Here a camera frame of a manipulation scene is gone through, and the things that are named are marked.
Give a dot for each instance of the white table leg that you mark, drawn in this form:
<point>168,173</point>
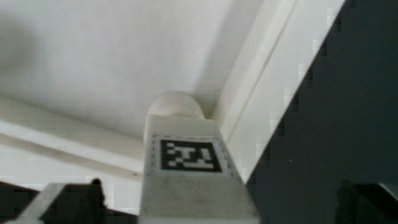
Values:
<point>193,193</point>

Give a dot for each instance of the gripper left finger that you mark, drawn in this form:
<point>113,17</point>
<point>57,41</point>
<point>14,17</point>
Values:
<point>69,204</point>

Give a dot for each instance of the white square tabletop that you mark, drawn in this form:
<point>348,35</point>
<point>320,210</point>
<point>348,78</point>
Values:
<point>96,54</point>

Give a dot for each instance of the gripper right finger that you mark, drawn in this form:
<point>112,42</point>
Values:
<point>366,203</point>

